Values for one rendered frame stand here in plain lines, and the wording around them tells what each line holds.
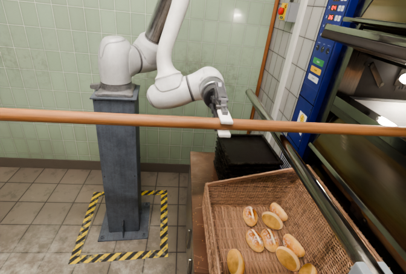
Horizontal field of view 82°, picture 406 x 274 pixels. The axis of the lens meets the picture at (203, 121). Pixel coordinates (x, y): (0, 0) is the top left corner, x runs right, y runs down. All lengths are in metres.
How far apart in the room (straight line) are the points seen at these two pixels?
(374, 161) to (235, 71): 1.20
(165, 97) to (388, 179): 0.76
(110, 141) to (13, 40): 1.09
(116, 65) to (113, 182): 0.71
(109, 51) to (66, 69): 0.86
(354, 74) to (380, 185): 0.44
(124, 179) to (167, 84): 0.82
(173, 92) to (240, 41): 1.07
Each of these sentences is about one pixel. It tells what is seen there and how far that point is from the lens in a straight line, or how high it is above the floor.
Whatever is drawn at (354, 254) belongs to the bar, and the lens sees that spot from 0.45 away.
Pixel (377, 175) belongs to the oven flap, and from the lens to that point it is 0.96.
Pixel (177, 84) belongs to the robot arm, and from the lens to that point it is 0.86.
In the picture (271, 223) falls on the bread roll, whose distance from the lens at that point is 1.18.
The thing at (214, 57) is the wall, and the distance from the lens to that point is 1.83.
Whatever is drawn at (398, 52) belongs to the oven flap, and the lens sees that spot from 0.72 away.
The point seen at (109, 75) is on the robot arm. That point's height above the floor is 1.11.
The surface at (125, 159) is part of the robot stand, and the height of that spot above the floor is 0.62.
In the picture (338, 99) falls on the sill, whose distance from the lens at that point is 1.11.
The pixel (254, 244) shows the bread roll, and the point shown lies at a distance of 1.08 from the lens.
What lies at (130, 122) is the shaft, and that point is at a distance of 0.59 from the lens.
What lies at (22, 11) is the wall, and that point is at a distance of 2.07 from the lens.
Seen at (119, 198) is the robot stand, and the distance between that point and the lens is 1.63.
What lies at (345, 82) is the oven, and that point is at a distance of 1.12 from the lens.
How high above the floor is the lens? 1.47
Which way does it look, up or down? 27 degrees down
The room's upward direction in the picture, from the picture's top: 6 degrees clockwise
